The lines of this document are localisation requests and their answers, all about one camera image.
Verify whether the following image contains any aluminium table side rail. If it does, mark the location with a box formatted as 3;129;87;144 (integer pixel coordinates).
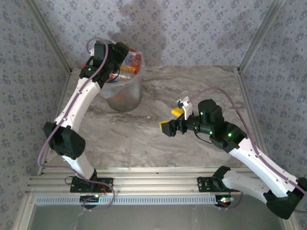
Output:
37;69;74;177
236;68;283;177

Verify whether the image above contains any black controller board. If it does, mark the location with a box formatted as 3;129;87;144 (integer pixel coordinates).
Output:
215;195;235;205
80;194;100;204

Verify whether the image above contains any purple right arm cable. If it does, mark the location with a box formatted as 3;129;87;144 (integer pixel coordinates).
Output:
188;87;307;214

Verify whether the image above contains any thin black right gripper cable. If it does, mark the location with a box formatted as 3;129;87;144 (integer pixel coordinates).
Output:
194;131;213;144

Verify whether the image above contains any aluminium mounting rail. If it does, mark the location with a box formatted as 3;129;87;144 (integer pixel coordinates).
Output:
25;167;286;194

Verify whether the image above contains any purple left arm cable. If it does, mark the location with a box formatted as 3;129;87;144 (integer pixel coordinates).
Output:
37;37;116;211

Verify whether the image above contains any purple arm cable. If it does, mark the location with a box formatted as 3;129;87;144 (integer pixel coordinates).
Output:
188;87;307;214
37;37;116;211

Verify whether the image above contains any slotted grey cable duct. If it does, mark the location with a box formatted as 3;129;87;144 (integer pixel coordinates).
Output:
35;194;240;206

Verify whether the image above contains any grey floral backdrop cloth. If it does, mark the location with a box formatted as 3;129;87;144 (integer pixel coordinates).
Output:
0;0;307;230

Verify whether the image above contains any clear plastic bucket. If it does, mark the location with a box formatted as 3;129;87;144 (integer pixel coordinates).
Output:
100;43;146;112

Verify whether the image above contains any aluminium frame post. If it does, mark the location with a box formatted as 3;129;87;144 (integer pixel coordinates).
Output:
238;0;286;71
24;0;73;74

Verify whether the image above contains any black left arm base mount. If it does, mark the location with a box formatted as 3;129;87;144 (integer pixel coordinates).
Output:
70;173;114;193

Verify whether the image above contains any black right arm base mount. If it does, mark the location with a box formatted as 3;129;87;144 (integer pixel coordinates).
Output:
196;176;242;193

